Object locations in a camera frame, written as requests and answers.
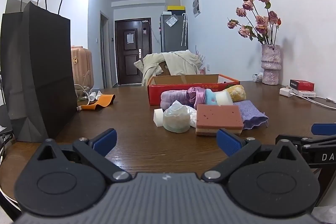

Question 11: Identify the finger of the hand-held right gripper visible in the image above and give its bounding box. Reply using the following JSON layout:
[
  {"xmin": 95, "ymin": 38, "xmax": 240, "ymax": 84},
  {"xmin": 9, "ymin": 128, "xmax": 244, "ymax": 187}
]
[
  {"xmin": 276, "ymin": 135, "xmax": 336, "ymax": 146},
  {"xmin": 311, "ymin": 123, "xmax": 336, "ymax": 136}
]

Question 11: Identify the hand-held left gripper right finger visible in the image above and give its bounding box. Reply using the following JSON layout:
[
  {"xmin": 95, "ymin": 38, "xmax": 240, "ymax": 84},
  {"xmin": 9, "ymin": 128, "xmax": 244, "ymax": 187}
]
[{"xmin": 201, "ymin": 128, "xmax": 307, "ymax": 184}]

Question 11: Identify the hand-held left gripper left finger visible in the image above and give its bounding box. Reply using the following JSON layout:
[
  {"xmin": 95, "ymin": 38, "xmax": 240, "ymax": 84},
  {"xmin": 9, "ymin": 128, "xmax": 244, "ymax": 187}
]
[{"xmin": 28, "ymin": 128, "xmax": 133, "ymax": 184}]

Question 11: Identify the pink layered sponge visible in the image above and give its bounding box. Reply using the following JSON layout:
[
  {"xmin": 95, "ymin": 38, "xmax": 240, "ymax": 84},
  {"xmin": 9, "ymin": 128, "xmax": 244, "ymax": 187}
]
[{"xmin": 196, "ymin": 104, "xmax": 244, "ymax": 136}]

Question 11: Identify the purple knit dishcloth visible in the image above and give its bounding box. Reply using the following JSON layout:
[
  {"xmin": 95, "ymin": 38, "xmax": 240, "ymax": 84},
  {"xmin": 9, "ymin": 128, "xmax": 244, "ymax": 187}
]
[{"xmin": 232, "ymin": 100, "xmax": 269, "ymax": 130}]

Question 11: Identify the white rounded sponge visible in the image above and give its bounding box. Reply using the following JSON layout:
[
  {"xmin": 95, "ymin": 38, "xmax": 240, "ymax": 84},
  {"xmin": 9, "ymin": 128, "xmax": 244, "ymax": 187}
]
[{"xmin": 215, "ymin": 91, "xmax": 234, "ymax": 106}]

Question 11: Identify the light blue printed sock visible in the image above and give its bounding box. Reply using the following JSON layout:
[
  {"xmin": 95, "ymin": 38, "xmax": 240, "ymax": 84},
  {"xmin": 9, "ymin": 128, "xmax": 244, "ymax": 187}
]
[{"xmin": 204, "ymin": 89, "xmax": 219, "ymax": 106}]

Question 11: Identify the clear plastic bag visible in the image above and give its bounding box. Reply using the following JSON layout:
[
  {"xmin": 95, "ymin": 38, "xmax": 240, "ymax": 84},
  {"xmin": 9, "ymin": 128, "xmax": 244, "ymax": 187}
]
[{"xmin": 163, "ymin": 100, "xmax": 195, "ymax": 133}]

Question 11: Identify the small white foam block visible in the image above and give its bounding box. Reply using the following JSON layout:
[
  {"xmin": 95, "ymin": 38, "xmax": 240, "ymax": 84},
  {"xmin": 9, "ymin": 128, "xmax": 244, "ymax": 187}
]
[{"xmin": 154, "ymin": 108, "xmax": 165, "ymax": 128}]

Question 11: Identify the purple fluffy towel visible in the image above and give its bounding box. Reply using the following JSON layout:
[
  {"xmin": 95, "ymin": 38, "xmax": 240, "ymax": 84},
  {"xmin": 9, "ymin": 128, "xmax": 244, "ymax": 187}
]
[{"xmin": 160, "ymin": 90, "xmax": 196, "ymax": 110}]

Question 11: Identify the red cardboard box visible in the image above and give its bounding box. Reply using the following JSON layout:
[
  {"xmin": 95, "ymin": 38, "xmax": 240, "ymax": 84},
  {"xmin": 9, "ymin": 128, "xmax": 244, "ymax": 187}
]
[{"xmin": 147, "ymin": 74, "xmax": 240, "ymax": 106}]

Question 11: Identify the white power strip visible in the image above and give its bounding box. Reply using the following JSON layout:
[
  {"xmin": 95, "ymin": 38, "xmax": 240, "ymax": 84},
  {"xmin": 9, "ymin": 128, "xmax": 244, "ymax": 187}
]
[{"xmin": 294, "ymin": 90, "xmax": 317, "ymax": 97}]

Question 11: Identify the clear glass bowl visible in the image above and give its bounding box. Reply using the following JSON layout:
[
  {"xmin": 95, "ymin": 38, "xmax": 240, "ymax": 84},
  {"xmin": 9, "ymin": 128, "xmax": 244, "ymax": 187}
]
[{"xmin": 74, "ymin": 84, "xmax": 91, "ymax": 102}]

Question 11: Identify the white power adapter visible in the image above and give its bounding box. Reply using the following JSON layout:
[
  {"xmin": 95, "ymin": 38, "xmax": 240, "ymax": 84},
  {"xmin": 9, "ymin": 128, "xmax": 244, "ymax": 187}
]
[{"xmin": 279, "ymin": 87, "xmax": 296, "ymax": 97}]

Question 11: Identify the pink suitcase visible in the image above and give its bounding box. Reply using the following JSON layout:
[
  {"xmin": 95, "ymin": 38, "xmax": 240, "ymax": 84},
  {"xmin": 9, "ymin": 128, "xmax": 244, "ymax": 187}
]
[{"xmin": 70, "ymin": 46, "xmax": 94, "ymax": 90}]

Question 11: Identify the pink speckled vase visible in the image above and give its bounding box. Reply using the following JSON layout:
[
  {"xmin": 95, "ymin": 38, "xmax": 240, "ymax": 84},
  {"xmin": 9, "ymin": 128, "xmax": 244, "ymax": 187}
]
[{"xmin": 261, "ymin": 44, "xmax": 282, "ymax": 85}]

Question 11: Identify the dark brown door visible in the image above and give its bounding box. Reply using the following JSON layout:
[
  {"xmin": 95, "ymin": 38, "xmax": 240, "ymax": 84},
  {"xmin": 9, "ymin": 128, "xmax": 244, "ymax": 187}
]
[{"xmin": 115, "ymin": 19, "xmax": 153, "ymax": 86}]

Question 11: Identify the grey side door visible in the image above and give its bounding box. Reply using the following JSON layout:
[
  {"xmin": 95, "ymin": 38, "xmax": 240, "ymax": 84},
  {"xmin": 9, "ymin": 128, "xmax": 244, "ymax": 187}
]
[{"xmin": 100, "ymin": 11, "xmax": 109, "ymax": 89}]

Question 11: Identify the beige coat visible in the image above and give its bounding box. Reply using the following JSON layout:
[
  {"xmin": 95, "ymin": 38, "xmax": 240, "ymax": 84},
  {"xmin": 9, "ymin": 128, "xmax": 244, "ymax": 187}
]
[{"xmin": 134, "ymin": 50, "xmax": 204, "ymax": 86}]

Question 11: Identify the brown wooden chair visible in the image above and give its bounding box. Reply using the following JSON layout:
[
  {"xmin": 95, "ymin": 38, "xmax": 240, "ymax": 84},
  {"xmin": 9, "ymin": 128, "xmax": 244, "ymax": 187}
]
[{"xmin": 157, "ymin": 61, "xmax": 171, "ymax": 76}]

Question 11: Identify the black paper bag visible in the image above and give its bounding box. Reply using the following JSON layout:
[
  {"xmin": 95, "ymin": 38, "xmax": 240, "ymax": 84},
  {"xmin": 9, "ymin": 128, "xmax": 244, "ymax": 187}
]
[{"xmin": 0, "ymin": 0, "xmax": 78, "ymax": 143}]

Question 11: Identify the grey refrigerator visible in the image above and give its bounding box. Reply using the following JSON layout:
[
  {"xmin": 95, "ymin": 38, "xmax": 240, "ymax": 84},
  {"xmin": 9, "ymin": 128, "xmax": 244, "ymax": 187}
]
[{"xmin": 160, "ymin": 12, "xmax": 188, "ymax": 53}]

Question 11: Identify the white folded umbrella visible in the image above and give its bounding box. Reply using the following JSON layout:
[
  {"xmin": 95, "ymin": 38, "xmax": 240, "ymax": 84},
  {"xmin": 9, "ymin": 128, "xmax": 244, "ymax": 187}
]
[{"xmin": 181, "ymin": 13, "xmax": 188, "ymax": 46}]

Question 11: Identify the dried rose bouquet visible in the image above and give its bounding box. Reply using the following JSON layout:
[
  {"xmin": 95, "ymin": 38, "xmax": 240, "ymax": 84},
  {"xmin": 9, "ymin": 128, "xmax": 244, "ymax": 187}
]
[{"xmin": 227, "ymin": 0, "xmax": 282, "ymax": 45}]

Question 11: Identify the yellow box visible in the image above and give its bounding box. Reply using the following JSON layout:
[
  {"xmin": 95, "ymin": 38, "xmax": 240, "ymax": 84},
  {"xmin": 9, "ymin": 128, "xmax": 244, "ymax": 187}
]
[{"xmin": 167, "ymin": 5, "xmax": 186, "ymax": 14}]

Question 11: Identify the white power cable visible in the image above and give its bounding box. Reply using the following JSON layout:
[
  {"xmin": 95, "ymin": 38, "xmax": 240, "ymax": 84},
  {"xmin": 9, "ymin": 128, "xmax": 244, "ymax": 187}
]
[{"xmin": 291, "ymin": 94, "xmax": 336, "ymax": 110}]

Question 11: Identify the orange strap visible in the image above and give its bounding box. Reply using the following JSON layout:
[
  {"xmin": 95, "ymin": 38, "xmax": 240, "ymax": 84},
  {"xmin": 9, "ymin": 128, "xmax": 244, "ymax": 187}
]
[{"xmin": 81, "ymin": 94, "xmax": 116, "ymax": 111}]

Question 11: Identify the white charging cable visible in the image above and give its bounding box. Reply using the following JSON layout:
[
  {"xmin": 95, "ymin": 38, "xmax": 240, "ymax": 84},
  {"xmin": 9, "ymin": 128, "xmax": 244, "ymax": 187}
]
[{"xmin": 76, "ymin": 88, "xmax": 96, "ymax": 110}]

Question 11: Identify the pink wall decal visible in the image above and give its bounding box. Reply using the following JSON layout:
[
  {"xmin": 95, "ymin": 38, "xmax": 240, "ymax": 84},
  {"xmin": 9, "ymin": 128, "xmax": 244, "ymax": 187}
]
[{"xmin": 196, "ymin": 46, "xmax": 208, "ymax": 75}]

